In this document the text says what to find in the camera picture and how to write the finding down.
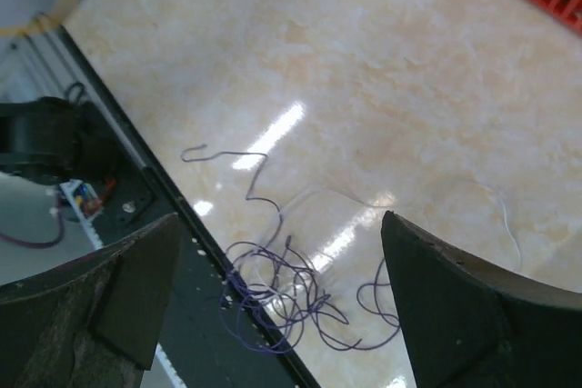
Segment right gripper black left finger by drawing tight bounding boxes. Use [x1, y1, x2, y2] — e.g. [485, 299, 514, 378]
[0, 213, 183, 388]

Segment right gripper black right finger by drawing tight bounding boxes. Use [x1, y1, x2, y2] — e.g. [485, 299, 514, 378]
[381, 212, 581, 387]

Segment purple wire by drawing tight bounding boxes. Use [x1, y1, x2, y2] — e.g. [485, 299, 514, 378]
[180, 144, 404, 355]

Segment white thin wire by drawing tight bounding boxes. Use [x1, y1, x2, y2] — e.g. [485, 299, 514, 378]
[254, 181, 524, 298]

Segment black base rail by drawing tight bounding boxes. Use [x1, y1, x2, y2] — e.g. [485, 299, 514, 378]
[26, 24, 324, 388]

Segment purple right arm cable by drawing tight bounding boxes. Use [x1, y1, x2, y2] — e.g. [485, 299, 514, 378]
[0, 192, 65, 251]

